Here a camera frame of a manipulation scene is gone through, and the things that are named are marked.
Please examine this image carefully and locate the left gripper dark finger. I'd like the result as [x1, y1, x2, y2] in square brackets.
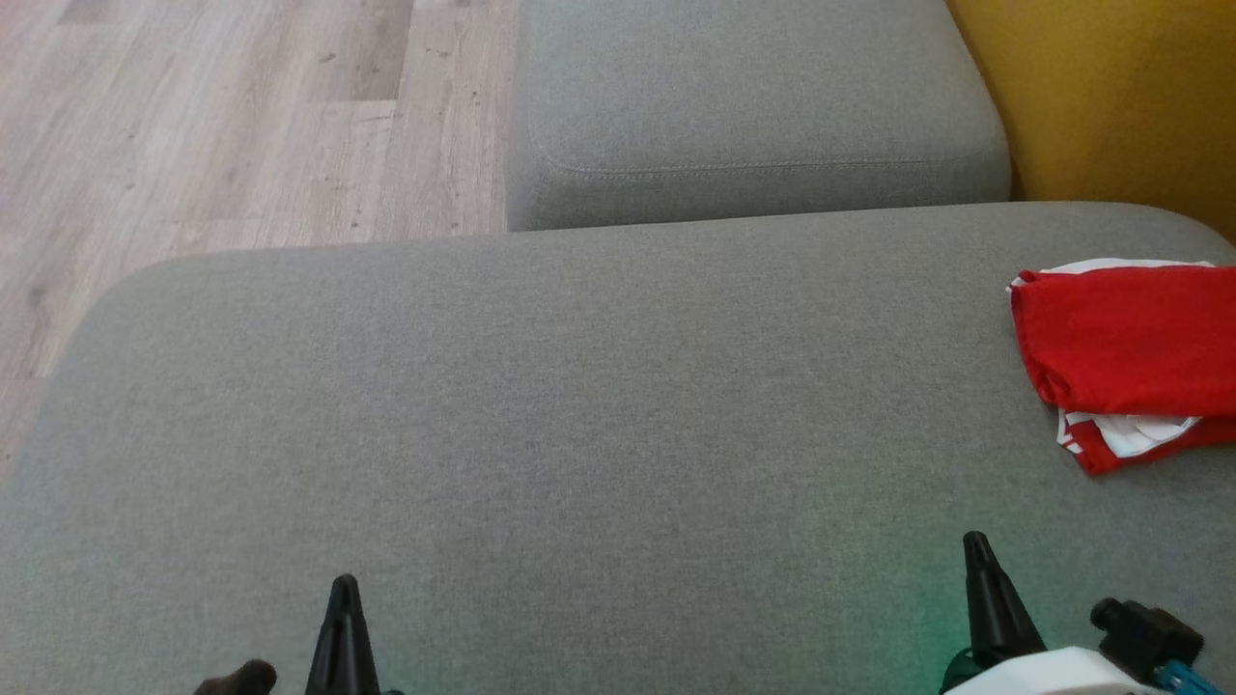
[304, 574, 380, 695]

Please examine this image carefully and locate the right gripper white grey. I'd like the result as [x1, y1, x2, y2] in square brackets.
[941, 531, 1169, 695]

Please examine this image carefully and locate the red basketball jersey number 23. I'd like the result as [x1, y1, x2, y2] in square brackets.
[1009, 264, 1236, 477]

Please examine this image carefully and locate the large grey sofa seat cushion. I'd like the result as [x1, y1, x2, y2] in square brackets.
[0, 201, 1236, 695]

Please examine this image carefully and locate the yellow sofa backrest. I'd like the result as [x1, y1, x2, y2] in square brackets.
[944, 0, 1236, 242]

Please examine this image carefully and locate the medium grey sofa seat cushion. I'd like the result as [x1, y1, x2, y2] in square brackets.
[507, 0, 1012, 233]

